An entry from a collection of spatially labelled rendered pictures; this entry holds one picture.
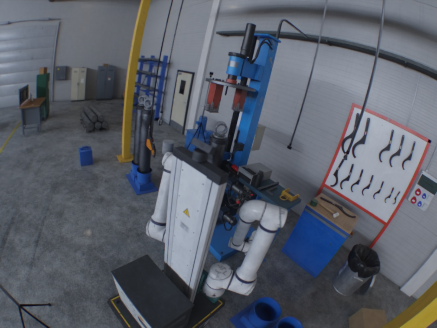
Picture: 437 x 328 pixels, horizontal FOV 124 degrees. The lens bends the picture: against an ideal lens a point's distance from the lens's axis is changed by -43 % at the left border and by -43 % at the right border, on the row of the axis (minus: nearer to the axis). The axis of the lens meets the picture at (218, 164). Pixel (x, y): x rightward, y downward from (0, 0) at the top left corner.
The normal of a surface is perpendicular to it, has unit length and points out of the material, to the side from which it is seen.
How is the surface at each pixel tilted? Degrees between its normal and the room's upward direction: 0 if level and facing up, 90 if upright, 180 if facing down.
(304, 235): 90
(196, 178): 90
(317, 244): 90
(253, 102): 90
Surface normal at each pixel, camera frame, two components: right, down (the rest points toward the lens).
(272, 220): -0.26, 0.19
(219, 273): 0.07, -0.87
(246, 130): -0.76, 0.13
